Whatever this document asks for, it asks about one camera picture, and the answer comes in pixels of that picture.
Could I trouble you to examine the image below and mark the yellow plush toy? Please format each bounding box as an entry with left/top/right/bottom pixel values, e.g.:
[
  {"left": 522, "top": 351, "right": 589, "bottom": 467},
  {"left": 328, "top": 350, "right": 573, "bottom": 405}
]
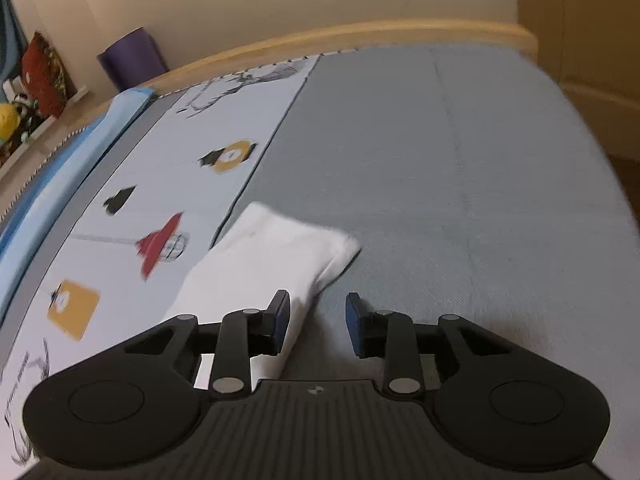
[{"left": 0, "top": 102, "right": 23, "bottom": 142}]

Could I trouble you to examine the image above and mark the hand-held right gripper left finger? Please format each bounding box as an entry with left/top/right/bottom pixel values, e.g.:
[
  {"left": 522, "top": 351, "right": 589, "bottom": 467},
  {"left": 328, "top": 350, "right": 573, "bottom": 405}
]
[{"left": 122, "top": 289, "right": 292, "bottom": 401}]

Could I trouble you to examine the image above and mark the grey printed bed sheet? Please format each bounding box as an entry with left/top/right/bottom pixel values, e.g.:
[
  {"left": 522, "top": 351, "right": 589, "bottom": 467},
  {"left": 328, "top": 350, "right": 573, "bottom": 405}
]
[{"left": 0, "top": 42, "right": 640, "bottom": 480}]

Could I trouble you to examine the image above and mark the beige wooden cabinet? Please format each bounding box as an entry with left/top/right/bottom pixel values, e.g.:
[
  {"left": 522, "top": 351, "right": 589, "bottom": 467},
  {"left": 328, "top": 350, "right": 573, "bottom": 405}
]
[{"left": 515, "top": 0, "right": 640, "bottom": 161}]

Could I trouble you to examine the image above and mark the black and white plush toy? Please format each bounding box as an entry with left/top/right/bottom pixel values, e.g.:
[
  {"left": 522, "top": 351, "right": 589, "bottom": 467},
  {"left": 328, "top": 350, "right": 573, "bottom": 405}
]
[{"left": 10, "top": 94, "right": 42, "bottom": 137}]

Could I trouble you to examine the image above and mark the purple rolled mat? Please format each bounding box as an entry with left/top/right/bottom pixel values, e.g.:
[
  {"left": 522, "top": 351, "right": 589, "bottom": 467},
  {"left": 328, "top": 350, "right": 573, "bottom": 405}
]
[{"left": 96, "top": 26, "right": 169, "bottom": 94}]

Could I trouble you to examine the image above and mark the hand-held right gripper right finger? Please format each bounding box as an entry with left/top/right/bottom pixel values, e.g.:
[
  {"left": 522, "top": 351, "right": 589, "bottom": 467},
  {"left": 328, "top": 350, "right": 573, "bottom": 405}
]
[{"left": 345, "top": 291, "right": 506, "bottom": 401}]

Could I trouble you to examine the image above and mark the small white cloth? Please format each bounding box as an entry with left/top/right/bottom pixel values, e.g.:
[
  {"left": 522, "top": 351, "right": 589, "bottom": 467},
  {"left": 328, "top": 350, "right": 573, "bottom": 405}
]
[{"left": 165, "top": 201, "right": 362, "bottom": 391}]

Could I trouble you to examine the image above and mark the wooden bed frame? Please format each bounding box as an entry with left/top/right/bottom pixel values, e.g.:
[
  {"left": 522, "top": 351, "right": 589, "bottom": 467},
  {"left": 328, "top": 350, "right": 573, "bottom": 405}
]
[{"left": 0, "top": 20, "right": 539, "bottom": 221}]

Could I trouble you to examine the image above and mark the red patterned cushion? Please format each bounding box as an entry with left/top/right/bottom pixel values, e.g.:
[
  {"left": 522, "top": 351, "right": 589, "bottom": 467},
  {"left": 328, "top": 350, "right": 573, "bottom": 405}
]
[{"left": 20, "top": 31, "right": 69, "bottom": 114}]

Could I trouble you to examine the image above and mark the light blue quilt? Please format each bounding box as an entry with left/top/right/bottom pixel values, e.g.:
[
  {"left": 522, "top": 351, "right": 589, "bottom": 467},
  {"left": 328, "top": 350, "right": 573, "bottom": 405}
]
[{"left": 0, "top": 87, "right": 157, "bottom": 253}]

